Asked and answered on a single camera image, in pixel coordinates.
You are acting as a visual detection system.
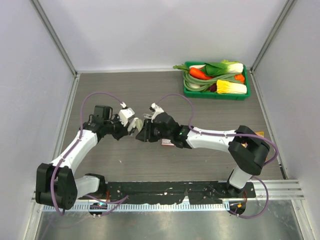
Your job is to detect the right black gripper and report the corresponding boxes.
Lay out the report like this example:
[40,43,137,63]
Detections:
[136,119,172,143]

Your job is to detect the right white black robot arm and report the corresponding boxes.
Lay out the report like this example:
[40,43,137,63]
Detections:
[135,112,270,198]

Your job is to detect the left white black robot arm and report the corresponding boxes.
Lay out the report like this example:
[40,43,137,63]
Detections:
[35,105,135,211]

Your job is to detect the green plastic tray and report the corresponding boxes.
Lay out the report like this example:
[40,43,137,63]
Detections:
[173,61,251,100]

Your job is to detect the green long beans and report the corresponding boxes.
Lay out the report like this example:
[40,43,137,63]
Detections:
[183,72,241,92]

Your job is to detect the yellow napa cabbage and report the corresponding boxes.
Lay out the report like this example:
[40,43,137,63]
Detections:
[216,79,248,95]

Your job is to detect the white green bok choy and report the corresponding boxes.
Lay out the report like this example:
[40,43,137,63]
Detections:
[203,60,244,76]

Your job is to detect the small orange carrot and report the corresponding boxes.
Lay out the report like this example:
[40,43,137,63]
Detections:
[234,74,245,84]

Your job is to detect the orange candy bag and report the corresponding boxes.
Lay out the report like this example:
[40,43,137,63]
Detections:
[255,131,265,137]

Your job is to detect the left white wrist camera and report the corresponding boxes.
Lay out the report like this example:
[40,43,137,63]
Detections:
[118,102,135,126]

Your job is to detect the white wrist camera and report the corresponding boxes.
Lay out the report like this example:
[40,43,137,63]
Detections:
[149,103,165,120]
[118,102,135,126]

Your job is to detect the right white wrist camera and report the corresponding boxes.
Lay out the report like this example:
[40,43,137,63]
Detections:
[149,103,165,120]

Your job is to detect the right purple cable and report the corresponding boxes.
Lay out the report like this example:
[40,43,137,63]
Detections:
[154,93,279,219]

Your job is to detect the purple cable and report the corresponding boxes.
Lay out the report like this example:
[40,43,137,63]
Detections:
[154,93,279,219]
[51,91,131,217]

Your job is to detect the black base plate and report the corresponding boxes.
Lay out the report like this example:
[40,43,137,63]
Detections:
[90,181,256,205]

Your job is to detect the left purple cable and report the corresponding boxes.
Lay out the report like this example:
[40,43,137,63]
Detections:
[51,91,131,217]

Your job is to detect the white slotted cable duct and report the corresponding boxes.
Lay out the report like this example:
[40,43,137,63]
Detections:
[42,201,231,212]

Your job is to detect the aluminium front rail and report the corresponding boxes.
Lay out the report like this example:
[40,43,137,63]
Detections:
[31,179,306,203]

